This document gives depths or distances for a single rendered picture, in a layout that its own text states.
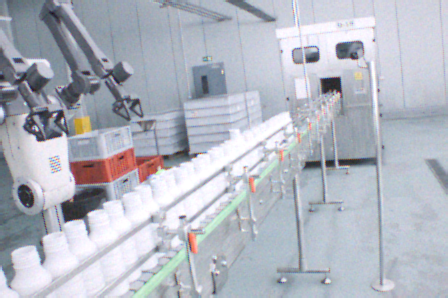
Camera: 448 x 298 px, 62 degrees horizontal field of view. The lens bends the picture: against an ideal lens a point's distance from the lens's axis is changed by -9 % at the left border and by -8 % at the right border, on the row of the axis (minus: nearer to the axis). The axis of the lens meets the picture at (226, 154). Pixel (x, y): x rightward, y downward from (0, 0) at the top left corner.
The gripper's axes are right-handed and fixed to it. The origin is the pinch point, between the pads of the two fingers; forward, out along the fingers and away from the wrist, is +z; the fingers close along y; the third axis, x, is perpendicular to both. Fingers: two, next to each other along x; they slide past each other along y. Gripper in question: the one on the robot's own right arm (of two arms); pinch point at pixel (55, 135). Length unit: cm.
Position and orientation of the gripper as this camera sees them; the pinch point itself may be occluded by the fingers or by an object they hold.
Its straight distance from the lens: 127.9
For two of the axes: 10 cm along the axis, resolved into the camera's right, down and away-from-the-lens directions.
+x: -7.1, 5.1, 4.9
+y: 4.2, -2.4, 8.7
